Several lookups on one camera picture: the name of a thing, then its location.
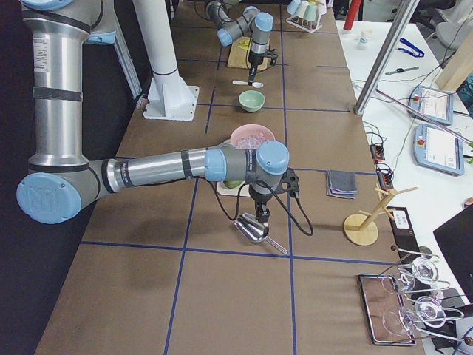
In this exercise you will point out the wooden stand with round base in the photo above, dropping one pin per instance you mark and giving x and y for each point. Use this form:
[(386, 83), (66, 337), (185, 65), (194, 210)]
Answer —
[(360, 228)]

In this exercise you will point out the wine glass near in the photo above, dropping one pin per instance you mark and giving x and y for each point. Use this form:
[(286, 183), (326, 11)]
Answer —
[(425, 313)]

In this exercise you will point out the near teach pendant tablet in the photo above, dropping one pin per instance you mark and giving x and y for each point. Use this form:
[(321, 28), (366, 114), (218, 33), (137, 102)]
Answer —
[(436, 149)]

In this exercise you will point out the metal glass rack tray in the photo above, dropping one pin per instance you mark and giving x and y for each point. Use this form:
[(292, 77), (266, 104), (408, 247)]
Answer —
[(379, 295)]

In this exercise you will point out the white cup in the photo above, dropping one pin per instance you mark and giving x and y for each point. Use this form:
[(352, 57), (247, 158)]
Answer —
[(301, 9)]

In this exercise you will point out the bamboo cutting board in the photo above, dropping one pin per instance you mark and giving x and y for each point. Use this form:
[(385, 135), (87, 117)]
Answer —
[(238, 55)]

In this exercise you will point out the aluminium frame post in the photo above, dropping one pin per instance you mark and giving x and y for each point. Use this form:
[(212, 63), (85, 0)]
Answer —
[(400, 21)]

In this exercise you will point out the pile of clear ice cubes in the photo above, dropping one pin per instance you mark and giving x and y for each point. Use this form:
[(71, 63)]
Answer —
[(251, 141)]

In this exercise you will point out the metal ice scoop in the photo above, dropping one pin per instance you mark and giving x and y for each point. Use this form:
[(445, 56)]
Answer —
[(256, 232)]

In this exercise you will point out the white plastic spoon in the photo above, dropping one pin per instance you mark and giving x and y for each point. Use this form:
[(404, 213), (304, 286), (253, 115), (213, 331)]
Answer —
[(246, 83)]

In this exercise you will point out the teach pendant tablet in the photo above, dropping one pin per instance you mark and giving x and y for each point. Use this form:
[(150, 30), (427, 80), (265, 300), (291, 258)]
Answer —
[(434, 103), (436, 149)]

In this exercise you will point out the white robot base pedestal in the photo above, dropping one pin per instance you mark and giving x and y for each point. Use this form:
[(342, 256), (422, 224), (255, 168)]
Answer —
[(169, 97)]

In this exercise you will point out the grey folded cloth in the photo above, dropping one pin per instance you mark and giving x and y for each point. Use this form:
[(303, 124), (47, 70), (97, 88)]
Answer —
[(341, 184)]

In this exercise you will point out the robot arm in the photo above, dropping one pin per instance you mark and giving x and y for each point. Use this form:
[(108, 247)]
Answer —
[(79, 122), (253, 23)]

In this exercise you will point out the metal cup rack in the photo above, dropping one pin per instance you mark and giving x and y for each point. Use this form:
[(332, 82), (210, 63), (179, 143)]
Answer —
[(310, 22)]

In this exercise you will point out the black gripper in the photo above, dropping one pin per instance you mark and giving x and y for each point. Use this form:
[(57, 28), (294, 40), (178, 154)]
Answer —
[(259, 200), (253, 63)]

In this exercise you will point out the paper cup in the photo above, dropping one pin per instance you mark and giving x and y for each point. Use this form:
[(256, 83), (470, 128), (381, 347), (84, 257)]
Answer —
[(364, 38)]

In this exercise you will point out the wine glass far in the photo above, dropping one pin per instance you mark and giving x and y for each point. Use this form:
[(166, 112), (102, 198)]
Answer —
[(420, 275)]

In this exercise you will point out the pink bowl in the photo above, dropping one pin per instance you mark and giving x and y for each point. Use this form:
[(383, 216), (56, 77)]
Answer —
[(250, 129)]

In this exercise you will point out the green lime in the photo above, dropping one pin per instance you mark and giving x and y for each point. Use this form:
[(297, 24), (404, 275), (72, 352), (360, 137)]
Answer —
[(232, 184)]

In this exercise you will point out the smart watch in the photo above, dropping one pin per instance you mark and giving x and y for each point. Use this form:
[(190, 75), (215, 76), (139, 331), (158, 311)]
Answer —
[(401, 70)]

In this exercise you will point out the cream tray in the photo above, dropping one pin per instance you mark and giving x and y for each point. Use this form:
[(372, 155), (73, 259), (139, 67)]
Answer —
[(242, 190)]

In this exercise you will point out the far teach pendant tablet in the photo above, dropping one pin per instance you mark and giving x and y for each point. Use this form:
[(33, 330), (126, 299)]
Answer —
[(434, 103)]

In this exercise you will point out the wine glass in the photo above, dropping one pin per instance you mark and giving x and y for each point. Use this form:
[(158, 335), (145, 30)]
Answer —
[(420, 275), (425, 313)]

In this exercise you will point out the green bowl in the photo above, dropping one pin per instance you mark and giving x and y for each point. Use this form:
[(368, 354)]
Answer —
[(251, 100)]

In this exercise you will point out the red cylinder bottle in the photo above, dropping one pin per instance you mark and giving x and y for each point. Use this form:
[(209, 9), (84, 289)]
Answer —
[(355, 6)]

